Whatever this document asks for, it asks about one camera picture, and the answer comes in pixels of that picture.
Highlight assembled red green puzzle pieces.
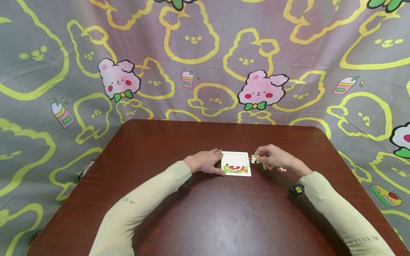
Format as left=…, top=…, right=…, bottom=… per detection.
left=223, top=163, right=249, bottom=174

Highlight white square puzzle tray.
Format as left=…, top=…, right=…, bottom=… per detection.
left=221, top=151, right=252, bottom=177

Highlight person's right forearm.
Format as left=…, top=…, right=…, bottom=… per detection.
left=291, top=159, right=396, bottom=256

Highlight black wrist band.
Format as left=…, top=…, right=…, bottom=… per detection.
left=289, top=183, right=306, bottom=197

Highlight person's left hand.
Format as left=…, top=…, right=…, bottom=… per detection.
left=189, top=148, right=227, bottom=176

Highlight person's right hand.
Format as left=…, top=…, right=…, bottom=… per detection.
left=254, top=144, right=298, bottom=169

